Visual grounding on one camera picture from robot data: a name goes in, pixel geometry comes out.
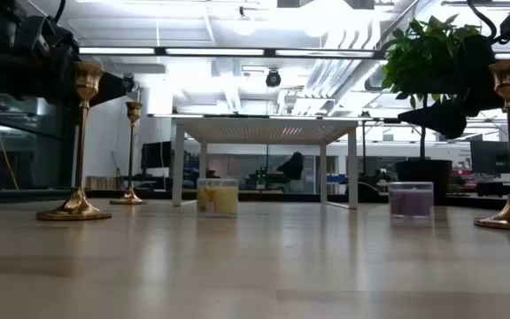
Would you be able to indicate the person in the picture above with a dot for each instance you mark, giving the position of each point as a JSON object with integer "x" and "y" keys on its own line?
{"x": 292, "y": 167}

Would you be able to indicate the white perforated metal shelf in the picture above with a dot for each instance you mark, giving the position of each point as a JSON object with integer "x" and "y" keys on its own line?
{"x": 264, "y": 130}

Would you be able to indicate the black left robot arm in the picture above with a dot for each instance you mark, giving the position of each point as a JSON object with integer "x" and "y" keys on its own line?
{"x": 7, "y": 44}

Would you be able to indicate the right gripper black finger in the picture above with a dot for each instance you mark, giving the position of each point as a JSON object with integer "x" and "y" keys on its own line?
{"x": 441, "y": 119}

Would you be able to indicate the black hanging round device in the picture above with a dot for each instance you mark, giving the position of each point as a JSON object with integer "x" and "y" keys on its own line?
{"x": 273, "y": 79}

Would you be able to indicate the purple candle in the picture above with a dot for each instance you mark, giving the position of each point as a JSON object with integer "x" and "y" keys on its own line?
{"x": 411, "y": 201}

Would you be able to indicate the black round plant pot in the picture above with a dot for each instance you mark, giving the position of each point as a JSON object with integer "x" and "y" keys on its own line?
{"x": 423, "y": 177}

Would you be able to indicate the wooden slat stack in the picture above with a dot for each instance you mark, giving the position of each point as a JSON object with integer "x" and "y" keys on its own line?
{"x": 102, "y": 182}

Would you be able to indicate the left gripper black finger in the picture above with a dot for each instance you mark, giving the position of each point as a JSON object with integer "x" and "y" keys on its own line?
{"x": 111, "y": 88}

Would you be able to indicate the thin orange pole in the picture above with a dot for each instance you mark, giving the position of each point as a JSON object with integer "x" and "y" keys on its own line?
{"x": 5, "y": 146}

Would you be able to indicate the black computer monitor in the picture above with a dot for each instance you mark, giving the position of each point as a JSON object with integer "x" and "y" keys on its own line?
{"x": 155, "y": 155}
{"x": 492, "y": 157}

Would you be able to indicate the yellow candle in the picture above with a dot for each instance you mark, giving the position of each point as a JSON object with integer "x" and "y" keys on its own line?
{"x": 217, "y": 199}

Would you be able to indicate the green leafy small tree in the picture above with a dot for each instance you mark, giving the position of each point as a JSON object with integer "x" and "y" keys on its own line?
{"x": 427, "y": 57}

